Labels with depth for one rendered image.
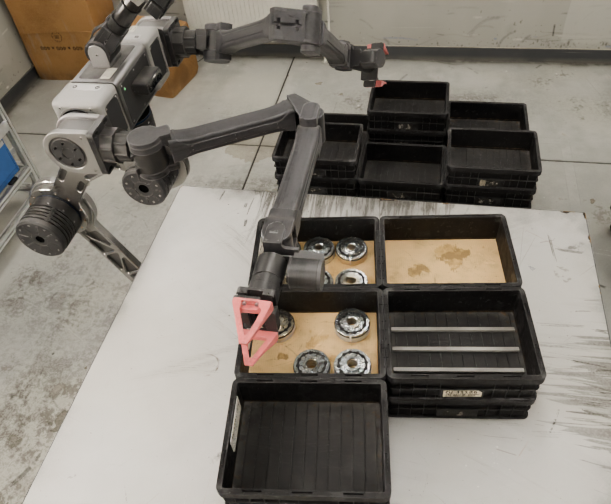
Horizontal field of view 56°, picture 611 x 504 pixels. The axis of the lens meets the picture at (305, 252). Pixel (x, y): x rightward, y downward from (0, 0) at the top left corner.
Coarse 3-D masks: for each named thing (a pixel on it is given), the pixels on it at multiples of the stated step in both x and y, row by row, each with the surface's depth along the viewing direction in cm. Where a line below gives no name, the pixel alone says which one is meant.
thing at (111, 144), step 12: (96, 120) 132; (108, 120) 135; (96, 132) 131; (108, 132) 132; (120, 132) 133; (96, 144) 131; (108, 144) 131; (120, 144) 131; (96, 156) 133; (108, 156) 133; (120, 156) 133; (108, 168) 137
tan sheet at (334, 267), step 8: (368, 248) 191; (368, 256) 188; (328, 264) 187; (336, 264) 187; (344, 264) 187; (360, 264) 186; (368, 264) 186; (336, 272) 185; (368, 272) 183; (368, 280) 181
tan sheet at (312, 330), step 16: (304, 320) 173; (320, 320) 172; (304, 336) 169; (320, 336) 168; (336, 336) 168; (368, 336) 167; (272, 352) 166; (288, 352) 165; (336, 352) 164; (368, 352) 163; (256, 368) 163; (272, 368) 162; (288, 368) 162
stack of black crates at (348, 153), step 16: (336, 128) 282; (352, 128) 280; (288, 144) 289; (336, 144) 286; (352, 144) 285; (272, 160) 268; (320, 160) 262; (336, 160) 261; (352, 160) 260; (320, 176) 270; (336, 176) 269; (352, 176) 267; (320, 192) 277; (336, 192) 276; (352, 192) 274
